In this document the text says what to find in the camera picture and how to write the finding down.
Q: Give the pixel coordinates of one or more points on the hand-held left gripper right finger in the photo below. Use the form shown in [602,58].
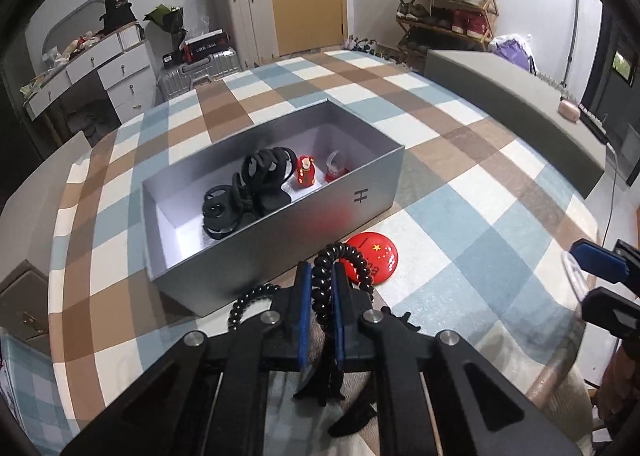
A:
[341,321]

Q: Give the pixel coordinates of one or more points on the blue checked cloth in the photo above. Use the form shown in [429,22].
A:
[20,386]

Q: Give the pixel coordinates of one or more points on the grey storage box with latch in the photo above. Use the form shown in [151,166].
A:
[30,186]

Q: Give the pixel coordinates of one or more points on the grey pole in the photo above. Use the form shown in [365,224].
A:
[574,31]

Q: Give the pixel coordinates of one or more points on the black hat box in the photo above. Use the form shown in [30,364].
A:
[117,6]

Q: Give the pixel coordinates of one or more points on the small black box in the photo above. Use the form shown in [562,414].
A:
[170,59]

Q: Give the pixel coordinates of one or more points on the black hair clip pile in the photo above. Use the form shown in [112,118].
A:
[220,211]

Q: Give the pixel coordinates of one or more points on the white dresser with drawers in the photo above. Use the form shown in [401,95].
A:
[120,71]

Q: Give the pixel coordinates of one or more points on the black red gift box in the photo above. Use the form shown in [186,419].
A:
[205,46]

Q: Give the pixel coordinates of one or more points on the black jagged hair clip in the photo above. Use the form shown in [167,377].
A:
[350,423]

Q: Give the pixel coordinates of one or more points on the black phone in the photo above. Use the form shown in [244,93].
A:
[594,125]

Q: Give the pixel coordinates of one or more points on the silver box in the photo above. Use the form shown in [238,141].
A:
[280,256]

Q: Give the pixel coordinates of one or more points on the red round badge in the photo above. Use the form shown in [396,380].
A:
[380,256]

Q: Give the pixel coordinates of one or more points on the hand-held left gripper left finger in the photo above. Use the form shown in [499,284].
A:
[301,316]

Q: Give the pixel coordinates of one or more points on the clutter of papers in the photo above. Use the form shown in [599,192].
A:
[65,49]

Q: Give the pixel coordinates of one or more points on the black flower bouquet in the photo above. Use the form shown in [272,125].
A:
[167,19]

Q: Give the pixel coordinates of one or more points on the person's right hand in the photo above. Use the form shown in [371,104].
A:
[617,376]

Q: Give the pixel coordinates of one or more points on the pink earbuds case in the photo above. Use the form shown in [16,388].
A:
[567,109]

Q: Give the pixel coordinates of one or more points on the black cabinet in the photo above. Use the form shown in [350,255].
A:
[620,86]

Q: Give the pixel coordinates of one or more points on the silver suitcase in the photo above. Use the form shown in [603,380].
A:
[200,71]

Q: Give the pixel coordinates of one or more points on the beige upright suitcase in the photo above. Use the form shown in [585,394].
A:
[247,21]

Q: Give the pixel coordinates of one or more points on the pile of shoes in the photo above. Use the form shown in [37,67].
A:
[365,44]

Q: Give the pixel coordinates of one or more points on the red figurine charm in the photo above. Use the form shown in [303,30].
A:
[305,171]

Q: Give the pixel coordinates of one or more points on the grey arched mirror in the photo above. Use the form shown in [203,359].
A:
[65,24]

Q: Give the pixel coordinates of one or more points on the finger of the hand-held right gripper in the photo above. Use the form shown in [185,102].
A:
[597,258]
[612,308]

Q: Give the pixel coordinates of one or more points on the black hair claw clips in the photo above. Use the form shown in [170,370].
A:
[267,176]

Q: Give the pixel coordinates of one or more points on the purple bag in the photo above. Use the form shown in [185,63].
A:
[512,49]

